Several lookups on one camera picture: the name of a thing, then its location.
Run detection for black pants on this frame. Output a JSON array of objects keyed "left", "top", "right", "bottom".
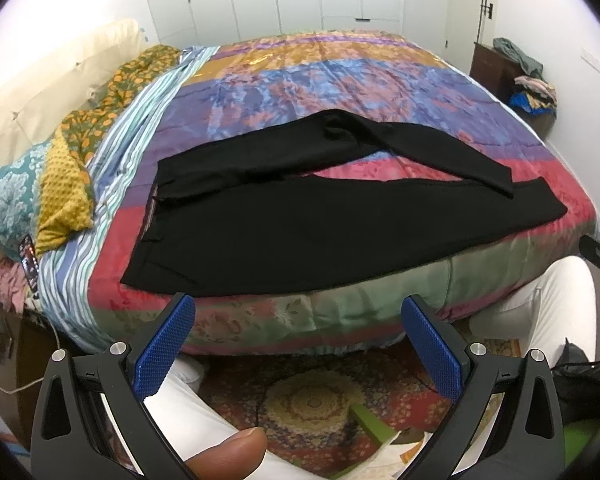
[{"left": 122, "top": 110, "right": 567, "bottom": 298}]

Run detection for person's left hand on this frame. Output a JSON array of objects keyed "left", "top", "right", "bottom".
[{"left": 185, "top": 427, "right": 268, "bottom": 480}]

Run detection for person's white trousered leg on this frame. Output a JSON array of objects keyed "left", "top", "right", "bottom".
[{"left": 469, "top": 256, "right": 597, "bottom": 365}]

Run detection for blue striped bed sheet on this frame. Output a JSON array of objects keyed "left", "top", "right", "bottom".
[{"left": 38, "top": 47, "right": 219, "bottom": 353}]

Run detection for pile of clothes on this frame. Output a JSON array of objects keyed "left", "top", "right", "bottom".
[{"left": 492, "top": 37, "right": 558, "bottom": 116}]

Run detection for red patterned rug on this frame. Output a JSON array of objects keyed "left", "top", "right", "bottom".
[{"left": 199, "top": 340, "right": 450, "bottom": 478}]

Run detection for dark wooden side table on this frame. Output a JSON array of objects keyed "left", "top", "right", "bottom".
[{"left": 469, "top": 42, "right": 556, "bottom": 139}]

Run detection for yellow green floral cloth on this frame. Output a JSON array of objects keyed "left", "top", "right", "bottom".
[{"left": 34, "top": 44, "right": 181, "bottom": 256}]

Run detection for teal floral pillow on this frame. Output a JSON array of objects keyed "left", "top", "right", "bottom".
[{"left": 0, "top": 139, "right": 52, "bottom": 260}]

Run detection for white door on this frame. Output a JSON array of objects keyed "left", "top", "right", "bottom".
[{"left": 444, "top": 0, "right": 493, "bottom": 73}]

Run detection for colourful satin bed quilt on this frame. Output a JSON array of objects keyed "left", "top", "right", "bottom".
[{"left": 87, "top": 32, "right": 596, "bottom": 354}]

